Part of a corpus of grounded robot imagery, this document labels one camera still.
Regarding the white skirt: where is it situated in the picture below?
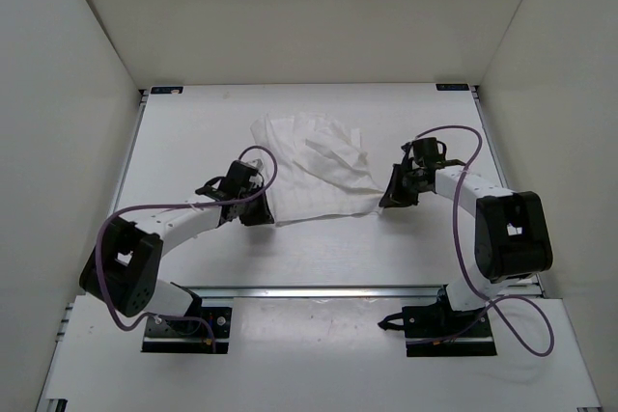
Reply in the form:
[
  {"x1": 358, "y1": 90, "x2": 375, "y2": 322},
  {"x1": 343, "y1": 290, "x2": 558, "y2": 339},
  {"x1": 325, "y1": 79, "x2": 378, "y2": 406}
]
[{"x1": 250, "y1": 113, "x2": 383, "y2": 226}]

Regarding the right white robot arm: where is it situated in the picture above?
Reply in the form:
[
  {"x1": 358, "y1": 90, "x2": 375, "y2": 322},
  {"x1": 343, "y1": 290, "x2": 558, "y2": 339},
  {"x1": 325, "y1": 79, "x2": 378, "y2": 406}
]
[{"x1": 379, "y1": 137, "x2": 553, "y2": 338}]

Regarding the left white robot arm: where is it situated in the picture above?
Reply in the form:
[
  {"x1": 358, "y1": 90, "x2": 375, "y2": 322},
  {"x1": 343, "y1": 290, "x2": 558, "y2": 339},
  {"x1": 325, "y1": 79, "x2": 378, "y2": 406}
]
[{"x1": 79, "y1": 160, "x2": 274, "y2": 333}]

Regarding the right blue corner label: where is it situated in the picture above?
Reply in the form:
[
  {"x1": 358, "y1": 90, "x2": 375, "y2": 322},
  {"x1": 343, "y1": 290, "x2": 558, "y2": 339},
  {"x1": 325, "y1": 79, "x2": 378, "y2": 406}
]
[{"x1": 435, "y1": 83, "x2": 469, "y2": 92}]

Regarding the blue corner label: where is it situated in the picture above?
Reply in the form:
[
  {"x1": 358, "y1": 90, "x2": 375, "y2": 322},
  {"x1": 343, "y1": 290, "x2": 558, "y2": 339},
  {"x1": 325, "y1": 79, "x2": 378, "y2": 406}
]
[
  {"x1": 150, "y1": 86, "x2": 183, "y2": 95},
  {"x1": 435, "y1": 83, "x2": 469, "y2": 92}
]

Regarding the left blue corner label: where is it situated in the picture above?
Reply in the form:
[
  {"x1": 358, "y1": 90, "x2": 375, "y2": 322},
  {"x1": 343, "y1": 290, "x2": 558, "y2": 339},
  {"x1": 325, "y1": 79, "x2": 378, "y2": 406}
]
[{"x1": 150, "y1": 86, "x2": 183, "y2": 95}]

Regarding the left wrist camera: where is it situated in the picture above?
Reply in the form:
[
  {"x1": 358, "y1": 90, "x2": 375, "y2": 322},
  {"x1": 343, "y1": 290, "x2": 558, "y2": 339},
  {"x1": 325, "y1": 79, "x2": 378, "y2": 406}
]
[{"x1": 248, "y1": 158, "x2": 265, "y2": 173}]

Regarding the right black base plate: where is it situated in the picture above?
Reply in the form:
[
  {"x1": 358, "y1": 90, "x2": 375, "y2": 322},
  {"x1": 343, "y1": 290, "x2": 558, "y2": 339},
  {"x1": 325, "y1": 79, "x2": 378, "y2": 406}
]
[{"x1": 378, "y1": 287, "x2": 497, "y2": 358}]

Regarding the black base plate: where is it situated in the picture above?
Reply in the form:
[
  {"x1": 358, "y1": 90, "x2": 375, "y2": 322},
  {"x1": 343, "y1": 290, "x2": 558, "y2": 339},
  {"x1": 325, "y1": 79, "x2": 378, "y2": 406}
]
[
  {"x1": 141, "y1": 306, "x2": 233, "y2": 355},
  {"x1": 378, "y1": 287, "x2": 497, "y2": 358}
]

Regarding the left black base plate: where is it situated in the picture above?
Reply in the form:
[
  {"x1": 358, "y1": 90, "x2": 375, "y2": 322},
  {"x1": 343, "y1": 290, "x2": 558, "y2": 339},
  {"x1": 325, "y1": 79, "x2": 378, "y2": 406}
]
[{"x1": 141, "y1": 306, "x2": 233, "y2": 355}]

